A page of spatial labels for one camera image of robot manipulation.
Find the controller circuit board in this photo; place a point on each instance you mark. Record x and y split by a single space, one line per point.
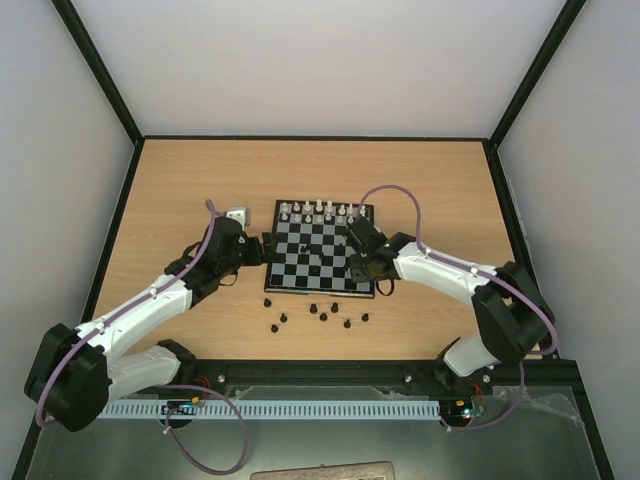
185 407
463 408

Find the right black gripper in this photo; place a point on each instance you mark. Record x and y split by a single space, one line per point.
360 265

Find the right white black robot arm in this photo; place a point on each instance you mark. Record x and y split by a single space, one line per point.
511 315

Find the black white chess board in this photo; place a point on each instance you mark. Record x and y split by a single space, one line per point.
289 272

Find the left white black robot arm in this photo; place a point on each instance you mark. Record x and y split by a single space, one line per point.
78 371

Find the light blue slotted cable duct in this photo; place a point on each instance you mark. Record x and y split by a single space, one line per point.
283 410

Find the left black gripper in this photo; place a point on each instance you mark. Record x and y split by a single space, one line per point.
257 257

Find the black aluminium mounting rail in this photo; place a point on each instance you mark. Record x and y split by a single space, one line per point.
412 377

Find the right controller circuit board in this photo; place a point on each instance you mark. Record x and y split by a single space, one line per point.
463 408

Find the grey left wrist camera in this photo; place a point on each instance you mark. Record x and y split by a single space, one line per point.
241 214

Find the black cage frame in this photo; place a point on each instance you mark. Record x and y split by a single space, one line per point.
551 370

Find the left controller circuit board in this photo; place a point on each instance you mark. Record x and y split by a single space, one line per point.
185 407

